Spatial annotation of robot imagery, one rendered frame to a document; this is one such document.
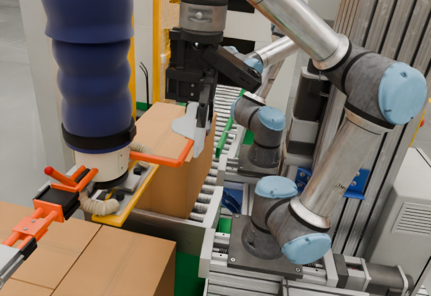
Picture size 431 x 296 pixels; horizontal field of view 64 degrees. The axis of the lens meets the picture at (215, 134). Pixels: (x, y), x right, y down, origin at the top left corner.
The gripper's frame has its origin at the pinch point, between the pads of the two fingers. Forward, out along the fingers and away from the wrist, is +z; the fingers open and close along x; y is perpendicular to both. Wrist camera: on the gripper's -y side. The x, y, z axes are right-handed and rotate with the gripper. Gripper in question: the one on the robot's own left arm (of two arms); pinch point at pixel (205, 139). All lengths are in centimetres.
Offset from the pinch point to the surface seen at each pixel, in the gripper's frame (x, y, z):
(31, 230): -1, 41, 33
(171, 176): -78, 23, 67
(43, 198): -12, 44, 33
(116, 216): -23, 29, 45
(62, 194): -15, 41, 33
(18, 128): -239, 223, 152
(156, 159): -40, 20, 33
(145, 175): -45, 26, 44
